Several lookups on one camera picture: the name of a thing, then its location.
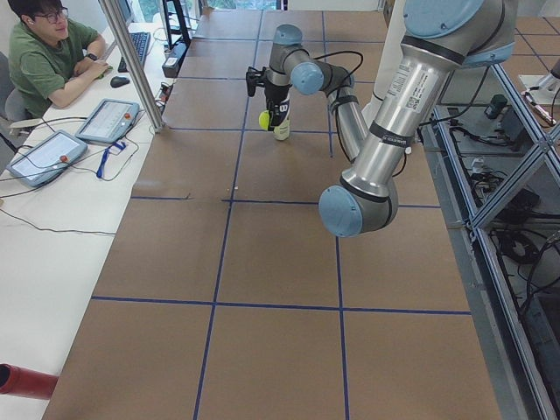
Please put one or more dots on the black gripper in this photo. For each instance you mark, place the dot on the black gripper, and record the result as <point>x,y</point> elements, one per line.
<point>276,94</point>

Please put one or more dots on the yellow tennis ball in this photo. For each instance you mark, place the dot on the yellow tennis ball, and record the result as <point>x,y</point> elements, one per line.
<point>264,120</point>

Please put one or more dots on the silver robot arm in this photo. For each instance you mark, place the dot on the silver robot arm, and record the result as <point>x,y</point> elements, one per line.
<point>439,37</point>

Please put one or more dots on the clear tennis ball can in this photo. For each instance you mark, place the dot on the clear tennis ball can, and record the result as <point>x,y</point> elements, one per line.
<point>281,129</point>

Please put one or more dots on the black keyboard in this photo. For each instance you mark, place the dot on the black keyboard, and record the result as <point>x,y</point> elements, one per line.
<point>141,41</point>

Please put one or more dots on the black computer mouse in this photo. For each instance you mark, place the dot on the black computer mouse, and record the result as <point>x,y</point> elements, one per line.
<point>119,81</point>

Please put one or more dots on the far blue teach pendant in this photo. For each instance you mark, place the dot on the far blue teach pendant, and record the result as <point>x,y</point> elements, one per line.
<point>109,121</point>

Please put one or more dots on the blue teach pendant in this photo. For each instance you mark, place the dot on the blue teach pendant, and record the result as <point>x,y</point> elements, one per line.
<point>109,121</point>
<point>47,160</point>

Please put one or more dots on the near blue teach pendant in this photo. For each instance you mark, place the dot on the near blue teach pendant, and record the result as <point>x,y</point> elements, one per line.
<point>47,160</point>

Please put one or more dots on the person in green shirt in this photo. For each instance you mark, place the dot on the person in green shirt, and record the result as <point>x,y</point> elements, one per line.
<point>52,58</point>

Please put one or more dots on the red cylinder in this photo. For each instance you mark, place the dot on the red cylinder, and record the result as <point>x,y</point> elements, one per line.
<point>24,382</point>

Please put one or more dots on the aluminium frame post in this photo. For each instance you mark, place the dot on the aluminium frame post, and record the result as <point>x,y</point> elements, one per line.
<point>119,28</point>

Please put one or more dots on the white pillar mount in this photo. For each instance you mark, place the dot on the white pillar mount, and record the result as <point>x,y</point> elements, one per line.
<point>391,58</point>

